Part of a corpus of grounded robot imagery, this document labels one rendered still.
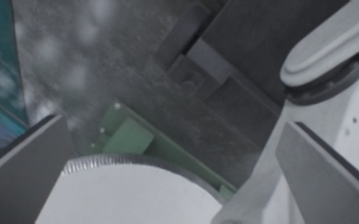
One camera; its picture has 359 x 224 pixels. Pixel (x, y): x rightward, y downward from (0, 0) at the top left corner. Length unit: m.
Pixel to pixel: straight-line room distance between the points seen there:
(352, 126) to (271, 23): 0.25
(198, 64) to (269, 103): 0.20
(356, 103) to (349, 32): 0.08
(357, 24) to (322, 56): 0.05
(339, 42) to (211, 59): 0.26
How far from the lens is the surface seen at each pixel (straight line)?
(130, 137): 1.00
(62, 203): 0.69
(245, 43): 0.46
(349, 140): 0.27
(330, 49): 0.30
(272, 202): 0.22
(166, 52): 0.49
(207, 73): 0.46
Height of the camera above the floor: 0.59
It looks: 42 degrees down
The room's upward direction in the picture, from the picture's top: 151 degrees counter-clockwise
